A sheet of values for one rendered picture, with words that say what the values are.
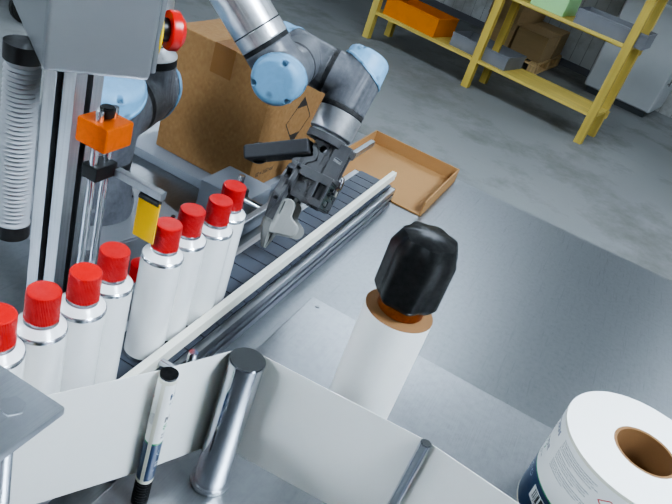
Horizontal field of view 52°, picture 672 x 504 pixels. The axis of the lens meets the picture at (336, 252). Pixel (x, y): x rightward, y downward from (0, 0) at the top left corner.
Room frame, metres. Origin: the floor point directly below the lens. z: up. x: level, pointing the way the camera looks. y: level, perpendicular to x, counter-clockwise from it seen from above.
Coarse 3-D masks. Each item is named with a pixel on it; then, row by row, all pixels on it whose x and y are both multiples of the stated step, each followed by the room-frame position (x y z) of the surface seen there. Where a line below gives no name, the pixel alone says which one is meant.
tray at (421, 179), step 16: (352, 144) 1.69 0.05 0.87; (384, 144) 1.84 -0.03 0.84; (400, 144) 1.83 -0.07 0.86; (368, 160) 1.71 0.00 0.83; (384, 160) 1.75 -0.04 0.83; (400, 160) 1.79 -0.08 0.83; (416, 160) 1.81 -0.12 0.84; (432, 160) 1.80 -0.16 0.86; (384, 176) 1.64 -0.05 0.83; (400, 176) 1.68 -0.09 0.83; (416, 176) 1.72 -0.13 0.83; (432, 176) 1.76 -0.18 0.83; (448, 176) 1.79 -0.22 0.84; (400, 192) 1.58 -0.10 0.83; (416, 192) 1.62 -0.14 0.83; (432, 192) 1.65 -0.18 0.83; (416, 208) 1.52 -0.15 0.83
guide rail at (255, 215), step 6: (366, 144) 1.48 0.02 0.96; (372, 144) 1.50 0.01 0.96; (354, 150) 1.42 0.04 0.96; (360, 150) 1.43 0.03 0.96; (366, 150) 1.47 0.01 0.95; (264, 204) 1.04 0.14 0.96; (258, 210) 1.02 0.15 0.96; (264, 210) 1.02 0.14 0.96; (246, 216) 0.98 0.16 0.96; (252, 216) 0.99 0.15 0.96; (258, 216) 1.01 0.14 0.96; (246, 222) 0.97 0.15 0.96; (252, 222) 0.99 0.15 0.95; (132, 294) 0.70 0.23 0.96
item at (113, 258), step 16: (112, 256) 0.59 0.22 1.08; (128, 256) 0.60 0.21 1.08; (112, 272) 0.59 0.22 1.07; (112, 288) 0.59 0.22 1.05; (128, 288) 0.60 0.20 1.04; (112, 304) 0.58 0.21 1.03; (128, 304) 0.60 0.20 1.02; (112, 320) 0.59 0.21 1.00; (112, 336) 0.59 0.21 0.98; (112, 352) 0.59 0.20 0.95; (112, 368) 0.60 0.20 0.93
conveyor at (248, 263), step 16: (352, 176) 1.47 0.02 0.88; (368, 176) 1.50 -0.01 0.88; (352, 192) 1.39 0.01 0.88; (336, 208) 1.29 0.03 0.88; (304, 224) 1.17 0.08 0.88; (320, 224) 1.20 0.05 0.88; (272, 240) 1.08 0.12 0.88; (288, 240) 1.10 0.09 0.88; (320, 240) 1.14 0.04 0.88; (240, 256) 0.99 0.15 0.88; (256, 256) 1.01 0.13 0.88; (272, 256) 1.02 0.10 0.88; (304, 256) 1.07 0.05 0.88; (240, 272) 0.94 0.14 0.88; (256, 272) 0.96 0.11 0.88; (240, 304) 0.86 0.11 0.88; (224, 320) 0.81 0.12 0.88; (128, 368) 0.65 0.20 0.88; (160, 368) 0.67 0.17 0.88
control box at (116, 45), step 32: (32, 0) 0.58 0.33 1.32; (64, 0) 0.54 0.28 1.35; (96, 0) 0.56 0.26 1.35; (128, 0) 0.58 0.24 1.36; (160, 0) 0.59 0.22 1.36; (32, 32) 0.58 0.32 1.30; (64, 32) 0.54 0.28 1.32; (96, 32) 0.56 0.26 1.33; (128, 32) 0.58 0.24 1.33; (160, 32) 0.60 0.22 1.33; (64, 64) 0.55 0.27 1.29; (96, 64) 0.56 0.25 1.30; (128, 64) 0.58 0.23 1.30
